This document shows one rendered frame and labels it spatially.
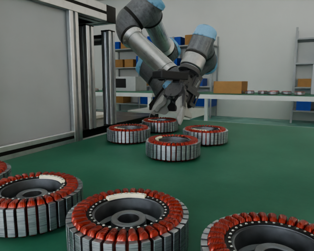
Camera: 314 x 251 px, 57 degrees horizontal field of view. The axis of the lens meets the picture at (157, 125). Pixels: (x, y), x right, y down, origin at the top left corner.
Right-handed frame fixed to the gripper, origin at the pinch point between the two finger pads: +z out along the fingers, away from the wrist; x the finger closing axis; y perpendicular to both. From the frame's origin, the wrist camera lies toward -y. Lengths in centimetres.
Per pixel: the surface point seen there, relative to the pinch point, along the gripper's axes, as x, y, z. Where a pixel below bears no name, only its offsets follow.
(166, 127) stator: -5.2, -1.3, 1.9
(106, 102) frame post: 11.0, -14.2, 1.4
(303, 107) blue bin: 233, 511, -243
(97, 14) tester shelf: 4.6, -30.8, -17.1
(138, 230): -52, -38, 21
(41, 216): -42, -41, 24
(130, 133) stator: -11.6, -16.1, 9.1
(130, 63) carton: 623, 298, -241
